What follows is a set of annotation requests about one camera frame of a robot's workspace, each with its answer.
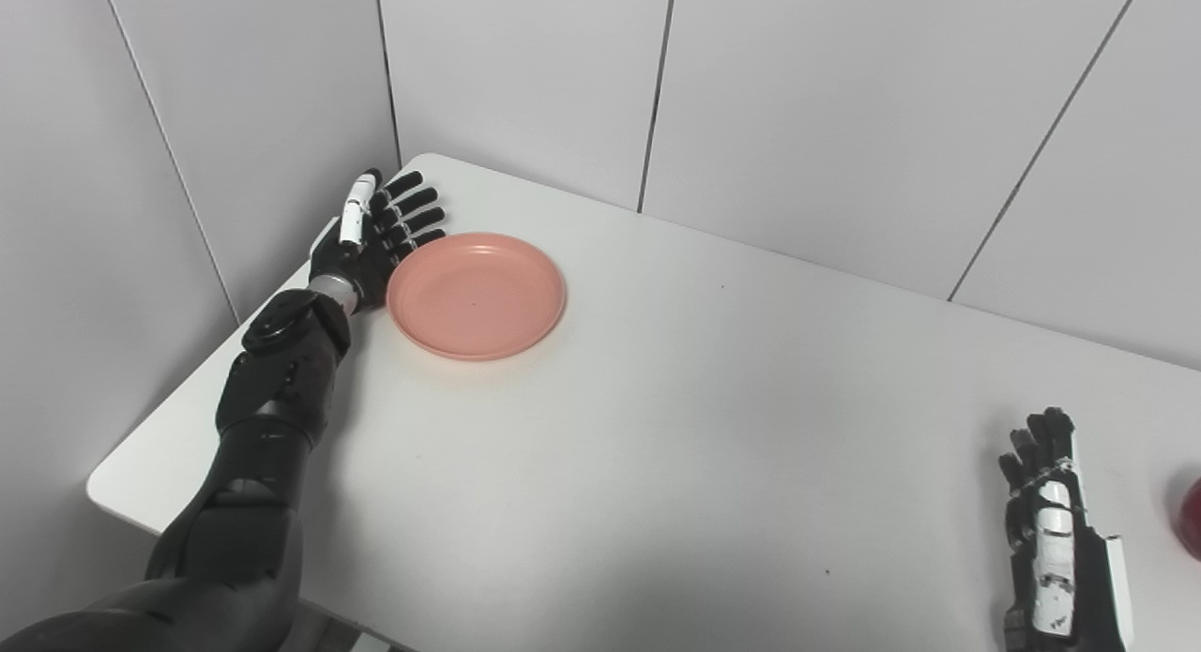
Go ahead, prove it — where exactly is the red apple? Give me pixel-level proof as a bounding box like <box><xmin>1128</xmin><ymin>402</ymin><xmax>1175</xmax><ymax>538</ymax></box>
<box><xmin>1168</xmin><ymin>477</ymin><xmax>1201</xmax><ymax>561</ymax></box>

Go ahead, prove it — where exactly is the pink round plate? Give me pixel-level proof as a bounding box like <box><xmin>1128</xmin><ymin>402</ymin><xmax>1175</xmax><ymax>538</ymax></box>
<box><xmin>386</xmin><ymin>232</ymin><xmax>568</xmax><ymax>362</ymax></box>

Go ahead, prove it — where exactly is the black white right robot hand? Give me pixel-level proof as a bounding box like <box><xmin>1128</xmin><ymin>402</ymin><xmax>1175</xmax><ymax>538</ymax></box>
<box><xmin>997</xmin><ymin>407</ymin><xmax>1134</xmax><ymax>652</ymax></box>

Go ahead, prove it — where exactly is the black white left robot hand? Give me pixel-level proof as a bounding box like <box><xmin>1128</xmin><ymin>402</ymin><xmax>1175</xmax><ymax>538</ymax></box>
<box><xmin>310</xmin><ymin>169</ymin><xmax>448</xmax><ymax>308</ymax></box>

